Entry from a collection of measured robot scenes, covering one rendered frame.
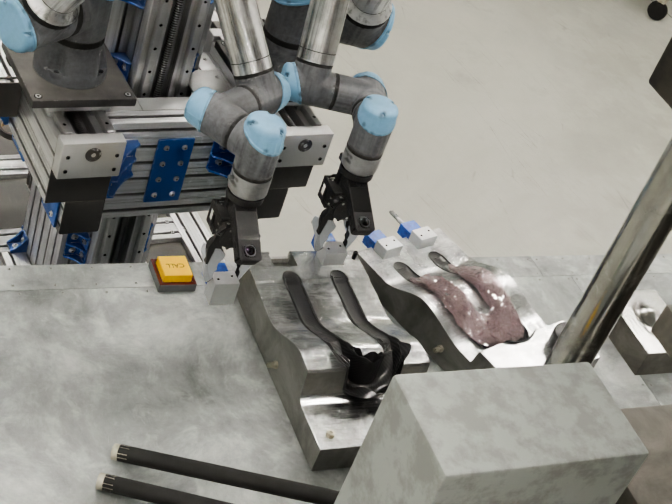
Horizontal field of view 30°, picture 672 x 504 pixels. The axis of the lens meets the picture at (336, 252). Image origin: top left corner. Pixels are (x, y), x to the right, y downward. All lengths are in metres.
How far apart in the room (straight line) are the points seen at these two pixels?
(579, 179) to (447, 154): 0.57
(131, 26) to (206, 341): 0.77
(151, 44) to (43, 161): 0.36
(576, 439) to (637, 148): 3.96
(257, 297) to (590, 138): 3.08
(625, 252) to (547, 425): 0.28
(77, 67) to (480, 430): 1.38
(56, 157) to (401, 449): 1.27
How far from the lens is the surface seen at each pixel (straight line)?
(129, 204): 2.88
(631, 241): 1.71
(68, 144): 2.55
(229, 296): 2.39
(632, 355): 2.87
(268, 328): 2.45
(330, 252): 2.59
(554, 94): 5.59
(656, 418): 1.98
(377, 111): 2.41
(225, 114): 2.23
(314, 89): 2.49
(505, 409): 1.56
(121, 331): 2.45
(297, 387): 2.34
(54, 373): 2.34
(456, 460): 1.47
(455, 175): 4.75
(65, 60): 2.61
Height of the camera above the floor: 2.47
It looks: 37 degrees down
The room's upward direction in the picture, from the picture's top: 21 degrees clockwise
